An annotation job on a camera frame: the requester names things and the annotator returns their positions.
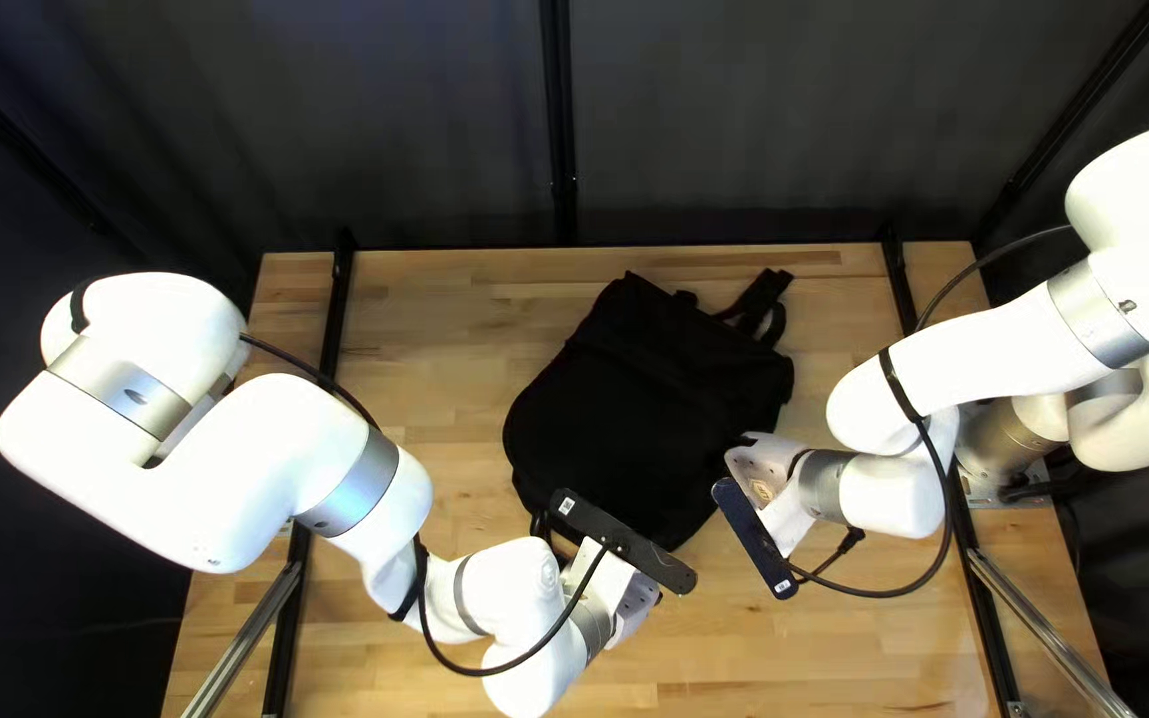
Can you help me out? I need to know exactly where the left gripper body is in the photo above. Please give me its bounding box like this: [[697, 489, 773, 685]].
[[563, 537, 662, 652]]

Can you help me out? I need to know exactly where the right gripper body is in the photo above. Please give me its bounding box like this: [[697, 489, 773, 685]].
[[723, 431, 817, 558]]

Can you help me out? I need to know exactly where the black backpack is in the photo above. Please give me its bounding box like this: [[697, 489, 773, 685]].
[[501, 267, 797, 554]]

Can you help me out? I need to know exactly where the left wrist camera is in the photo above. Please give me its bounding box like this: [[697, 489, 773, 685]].
[[549, 487, 702, 598]]

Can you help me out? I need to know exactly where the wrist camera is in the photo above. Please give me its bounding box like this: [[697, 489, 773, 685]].
[[549, 487, 702, 598], [711, 479, 798, 600]]

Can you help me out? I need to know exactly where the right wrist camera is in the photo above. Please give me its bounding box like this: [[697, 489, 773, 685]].
[[711, 479, 798, 600]]

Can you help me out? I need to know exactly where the black cable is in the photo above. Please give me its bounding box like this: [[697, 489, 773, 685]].
[[784, 224, 1075, 600], [235, 332, 610, 679]]

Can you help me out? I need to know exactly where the black frame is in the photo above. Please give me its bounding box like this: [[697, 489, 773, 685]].
[[0, 0, 1149, 718]]

